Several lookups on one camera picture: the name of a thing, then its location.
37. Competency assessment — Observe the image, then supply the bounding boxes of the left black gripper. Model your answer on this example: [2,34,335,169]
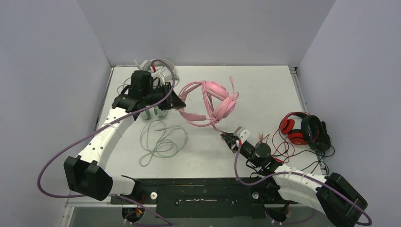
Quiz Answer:
[142,82,186,111]

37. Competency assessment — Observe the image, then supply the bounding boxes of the mint green headphones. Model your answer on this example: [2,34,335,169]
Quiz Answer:
[139,107,189,167]

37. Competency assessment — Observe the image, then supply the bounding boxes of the pink cat-ear headphones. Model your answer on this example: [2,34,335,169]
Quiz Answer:
[178,76,239,132]

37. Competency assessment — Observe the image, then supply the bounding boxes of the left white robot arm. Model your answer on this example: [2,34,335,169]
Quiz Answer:
[63,70,186,203]

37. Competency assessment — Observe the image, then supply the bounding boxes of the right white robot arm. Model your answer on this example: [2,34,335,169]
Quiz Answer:
[220,131,373,227]

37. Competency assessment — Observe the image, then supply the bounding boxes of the red and black headphones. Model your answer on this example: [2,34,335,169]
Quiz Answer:
[258,112,336,171]

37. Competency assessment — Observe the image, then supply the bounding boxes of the white gaming headset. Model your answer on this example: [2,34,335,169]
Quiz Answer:
[134,59,180,85]

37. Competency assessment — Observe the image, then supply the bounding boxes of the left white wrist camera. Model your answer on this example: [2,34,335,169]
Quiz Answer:
[151,66,172,84]

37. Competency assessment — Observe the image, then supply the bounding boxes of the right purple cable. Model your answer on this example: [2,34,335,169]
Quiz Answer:
[234,141,373,227]

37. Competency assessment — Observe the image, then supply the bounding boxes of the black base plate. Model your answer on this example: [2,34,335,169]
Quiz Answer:
[111,178,295,224]

